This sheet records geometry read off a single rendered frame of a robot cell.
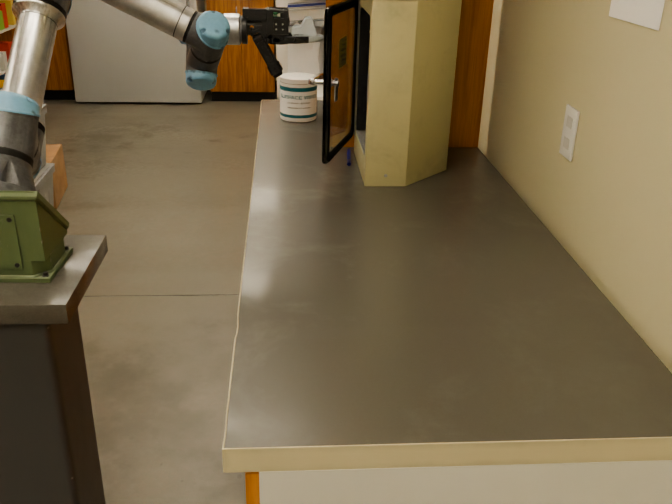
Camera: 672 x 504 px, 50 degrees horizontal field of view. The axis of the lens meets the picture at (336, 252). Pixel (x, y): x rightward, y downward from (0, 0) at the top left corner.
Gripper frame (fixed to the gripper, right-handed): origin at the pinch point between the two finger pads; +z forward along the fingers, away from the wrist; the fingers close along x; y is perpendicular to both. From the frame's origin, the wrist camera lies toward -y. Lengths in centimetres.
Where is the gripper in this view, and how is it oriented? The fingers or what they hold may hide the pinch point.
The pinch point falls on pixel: (322, 39)
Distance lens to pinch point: 189.0
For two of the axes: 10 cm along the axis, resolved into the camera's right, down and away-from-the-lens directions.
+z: 10.0, -0.1, 0.7
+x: -0.7, -4.2, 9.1
